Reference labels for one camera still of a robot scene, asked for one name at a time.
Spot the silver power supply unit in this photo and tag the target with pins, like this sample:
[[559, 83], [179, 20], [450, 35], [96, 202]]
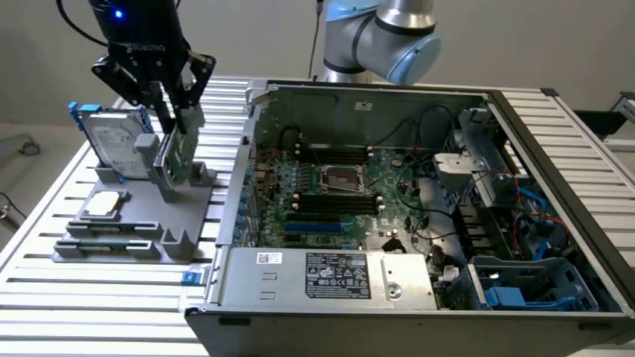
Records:
[[307, 279]]

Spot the black short expansion slot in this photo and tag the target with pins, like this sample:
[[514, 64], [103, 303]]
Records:
[[295, 238]]

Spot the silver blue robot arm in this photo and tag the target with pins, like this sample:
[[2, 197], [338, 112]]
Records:
[[397, 22]]

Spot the blue long expansion slot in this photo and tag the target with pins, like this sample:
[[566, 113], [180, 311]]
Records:
[[313, 227]]

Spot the hard disk with blue caddy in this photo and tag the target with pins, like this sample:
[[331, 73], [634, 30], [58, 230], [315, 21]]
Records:
[[111, 145]]

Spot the grey fan shroud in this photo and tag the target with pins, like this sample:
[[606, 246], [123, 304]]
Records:
[[454, 169]]

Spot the grey caster wheel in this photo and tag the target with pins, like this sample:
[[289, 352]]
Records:
[[30, 147]]

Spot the black RAM slot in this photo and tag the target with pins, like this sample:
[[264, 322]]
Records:
[[338, 150], [338, 159], [338, 197], [338, 146], [338, 212], [338, 207], [338, 154], [338, 202]]

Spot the grey disk bay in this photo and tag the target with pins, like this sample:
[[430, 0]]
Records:
[[541, 275]]

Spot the green motherboard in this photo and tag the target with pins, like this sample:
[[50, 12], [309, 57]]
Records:
[[393, 178]]

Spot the grey parts rack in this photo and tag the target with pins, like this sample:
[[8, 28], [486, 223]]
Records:
[[148, 212]]

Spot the black long expansion slot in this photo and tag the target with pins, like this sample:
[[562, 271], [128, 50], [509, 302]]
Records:
[[313, 218]]

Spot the silver CPU chip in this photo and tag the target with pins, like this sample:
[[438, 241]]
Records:
[[106, 203]]

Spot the green graphics card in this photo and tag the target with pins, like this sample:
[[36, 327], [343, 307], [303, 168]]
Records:
[[180, 152]]

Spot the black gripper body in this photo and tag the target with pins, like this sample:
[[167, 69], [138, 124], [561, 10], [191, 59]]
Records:
[[142, 41]]

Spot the aluminium profile bar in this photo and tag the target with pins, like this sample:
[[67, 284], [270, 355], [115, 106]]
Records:
[[625, 106]]

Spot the black table end cap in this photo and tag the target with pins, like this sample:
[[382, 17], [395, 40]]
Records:
[[549, 92]]

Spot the blue bay lever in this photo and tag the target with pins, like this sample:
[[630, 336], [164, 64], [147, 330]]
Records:
[[503, 297]]

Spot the blue case latch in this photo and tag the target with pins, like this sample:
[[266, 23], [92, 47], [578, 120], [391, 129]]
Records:
[[191, 278]]

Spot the black bracket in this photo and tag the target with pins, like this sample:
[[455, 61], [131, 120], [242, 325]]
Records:
[[593, 122]]

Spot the metal drive cage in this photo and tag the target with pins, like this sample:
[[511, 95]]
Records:
[[483, 148]]

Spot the CPU socket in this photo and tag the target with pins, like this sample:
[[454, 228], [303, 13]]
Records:
[[345, 179]]

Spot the black open PC case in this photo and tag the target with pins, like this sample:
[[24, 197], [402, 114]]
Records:
[[347, 334]]

